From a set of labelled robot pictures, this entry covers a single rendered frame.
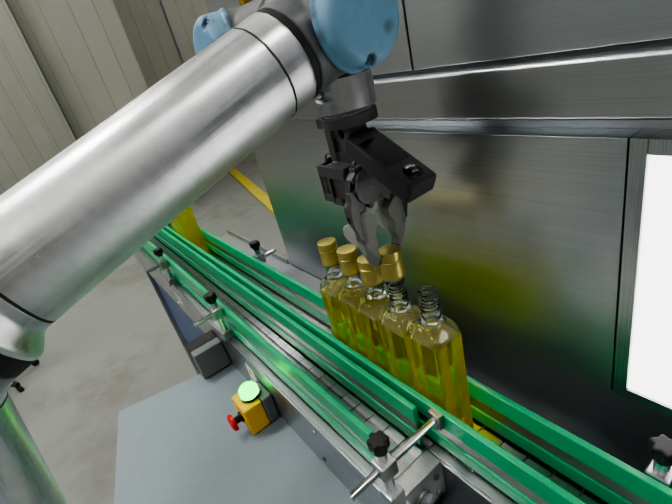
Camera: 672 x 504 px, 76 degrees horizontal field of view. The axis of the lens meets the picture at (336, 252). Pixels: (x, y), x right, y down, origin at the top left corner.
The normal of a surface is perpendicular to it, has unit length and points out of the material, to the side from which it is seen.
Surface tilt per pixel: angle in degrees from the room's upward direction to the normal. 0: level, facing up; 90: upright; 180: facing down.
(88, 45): 90
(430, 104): 90
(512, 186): 90
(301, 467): 0
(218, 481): 0
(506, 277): 90
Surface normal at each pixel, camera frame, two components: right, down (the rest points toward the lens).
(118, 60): 0.40, 0.33
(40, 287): 0.66, 0.33
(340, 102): -0.19, 0.48
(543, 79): -0.77, 0.44
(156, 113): 0.13, -0.30
